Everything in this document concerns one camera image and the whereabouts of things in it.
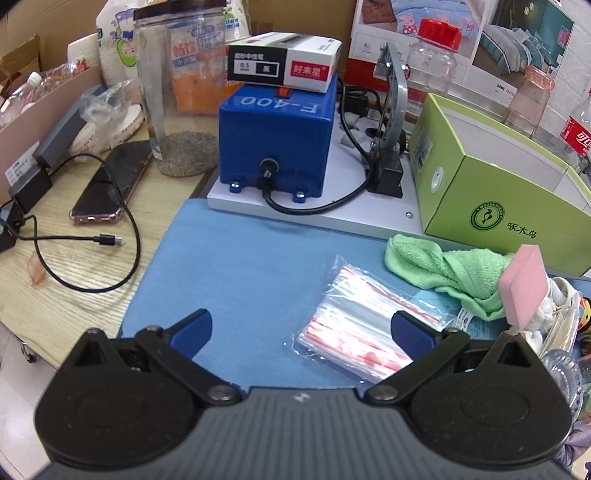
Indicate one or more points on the tall clear plastic jar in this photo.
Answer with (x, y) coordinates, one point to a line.
(184, 157)

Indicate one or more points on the green cardboard box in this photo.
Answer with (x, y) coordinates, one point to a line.
(485, 194)

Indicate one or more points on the pack of clear zip bags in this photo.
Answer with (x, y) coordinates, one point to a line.
(351, 323)

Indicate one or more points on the small white and black box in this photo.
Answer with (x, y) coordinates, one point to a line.
(304, 69)

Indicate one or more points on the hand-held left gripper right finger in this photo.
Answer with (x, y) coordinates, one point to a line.
(410, 333)

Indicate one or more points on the pink sponge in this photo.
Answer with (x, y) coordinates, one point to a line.
(526, 286)

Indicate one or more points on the orange snack packet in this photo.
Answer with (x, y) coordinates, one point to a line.
(198, 92)

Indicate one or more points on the blue table mat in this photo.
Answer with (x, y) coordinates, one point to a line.
(258, 277)

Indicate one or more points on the orange tape scrap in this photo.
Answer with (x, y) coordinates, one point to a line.
(36, 270)

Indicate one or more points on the white machine base plate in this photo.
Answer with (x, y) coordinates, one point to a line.
(323, 217)

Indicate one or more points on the brown cardboard box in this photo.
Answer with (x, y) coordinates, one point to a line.
(18, 138)

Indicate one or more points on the red cap clear jar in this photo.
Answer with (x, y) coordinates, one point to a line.
(431, 64)

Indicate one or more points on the green towel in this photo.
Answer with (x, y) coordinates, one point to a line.
(429, 263)

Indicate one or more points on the teal bedding poster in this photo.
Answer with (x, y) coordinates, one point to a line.
(521, 41)

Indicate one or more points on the black smartphone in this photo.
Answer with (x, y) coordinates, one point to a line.
(111, 184)

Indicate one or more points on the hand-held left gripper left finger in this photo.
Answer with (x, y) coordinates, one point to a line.
(193, 326)

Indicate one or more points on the white socks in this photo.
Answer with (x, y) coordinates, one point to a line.
(551, 304)

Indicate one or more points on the clear water bottle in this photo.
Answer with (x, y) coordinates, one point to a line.
(18, 99)

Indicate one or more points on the grey flat box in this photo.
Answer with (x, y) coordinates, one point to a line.
(60, 138)

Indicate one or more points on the cartoon print paper cup pack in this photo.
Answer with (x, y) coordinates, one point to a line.
(117, 46)

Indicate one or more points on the black charger block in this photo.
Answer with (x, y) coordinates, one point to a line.
(30, 189)

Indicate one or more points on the crumpled clear plastic bag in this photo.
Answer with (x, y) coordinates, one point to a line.
(115, 110)

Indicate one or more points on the white sock with colourful pattern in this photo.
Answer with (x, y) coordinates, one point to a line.
(584, 316)

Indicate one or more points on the blue sealing machine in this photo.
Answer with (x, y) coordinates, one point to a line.
(277, 138)

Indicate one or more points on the red label soda bottle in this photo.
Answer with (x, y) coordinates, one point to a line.
(578, 134)

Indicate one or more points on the purple patterned cloth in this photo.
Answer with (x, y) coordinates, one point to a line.
(579, 450)

